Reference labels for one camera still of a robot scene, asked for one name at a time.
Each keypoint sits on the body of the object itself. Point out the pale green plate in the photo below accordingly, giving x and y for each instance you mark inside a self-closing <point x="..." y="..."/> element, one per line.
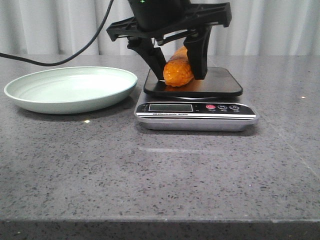
<point x="71" y="90"/>

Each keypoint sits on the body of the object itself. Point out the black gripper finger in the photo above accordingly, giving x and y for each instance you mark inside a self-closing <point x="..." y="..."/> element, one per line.
<point x="153" y="56"/>
<point x="197" y="51"/>

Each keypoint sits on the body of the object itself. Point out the orange corn cob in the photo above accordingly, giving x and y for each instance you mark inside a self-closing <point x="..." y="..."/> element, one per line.
<point x="177" y="72"/>

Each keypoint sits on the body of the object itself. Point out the silver black kitchen scale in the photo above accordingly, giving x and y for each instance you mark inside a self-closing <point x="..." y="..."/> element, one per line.
<point x="214" y="104"/>

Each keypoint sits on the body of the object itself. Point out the white curtain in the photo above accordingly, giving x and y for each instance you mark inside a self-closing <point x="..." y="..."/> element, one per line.
<point x="257" y="28"/>

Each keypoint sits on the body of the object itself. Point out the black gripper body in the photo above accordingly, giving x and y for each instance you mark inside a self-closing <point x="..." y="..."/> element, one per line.
<point x="170" y="20"/>

